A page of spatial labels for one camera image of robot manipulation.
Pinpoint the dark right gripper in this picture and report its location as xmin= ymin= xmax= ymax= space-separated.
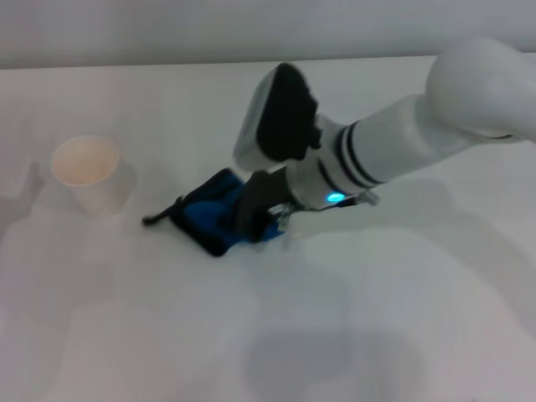
xmin=232 ymin=170 xmax=294 ymax=245

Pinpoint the blue rag with black trim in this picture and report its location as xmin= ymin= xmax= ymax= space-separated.
xmin=142 ymin=167 xmax=284 ymax=259

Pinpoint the white paper cup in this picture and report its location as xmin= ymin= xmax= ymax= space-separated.
xmin=50 ymin=134 xmax=137 ymax=215

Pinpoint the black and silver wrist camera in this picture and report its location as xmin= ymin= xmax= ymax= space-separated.
xmin=233 ymin=62 xmax=323 ymax=173

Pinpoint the grey wrist cable with plug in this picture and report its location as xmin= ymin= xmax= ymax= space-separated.
xmin=334 ymin=188 xmax=380 ymax=209

